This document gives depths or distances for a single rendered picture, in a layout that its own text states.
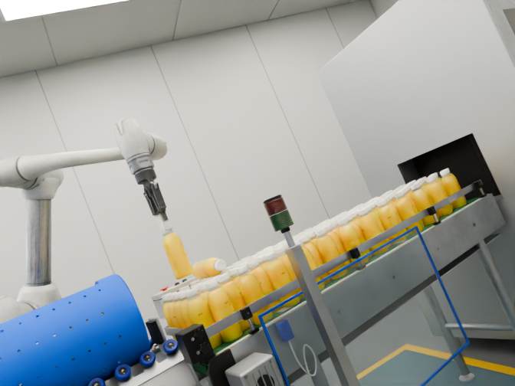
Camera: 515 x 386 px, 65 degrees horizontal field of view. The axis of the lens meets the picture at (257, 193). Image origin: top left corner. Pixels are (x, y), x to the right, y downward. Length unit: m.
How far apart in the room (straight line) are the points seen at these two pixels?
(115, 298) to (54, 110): 3.30
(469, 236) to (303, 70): 3.47
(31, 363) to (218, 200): 3.20
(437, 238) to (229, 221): 2.69
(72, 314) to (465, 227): 1.63
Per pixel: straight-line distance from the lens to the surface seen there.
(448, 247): 1.96
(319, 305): 1.26
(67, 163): 1.76
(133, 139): 1.55
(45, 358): 1.26
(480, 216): 2.19
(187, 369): 1.35
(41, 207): 2.00
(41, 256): 2.02
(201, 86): 4.61
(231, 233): 4.22
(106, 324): 1.27
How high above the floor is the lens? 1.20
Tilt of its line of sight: 4 degrees up
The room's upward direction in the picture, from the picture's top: 23 degrees counter-clockwise
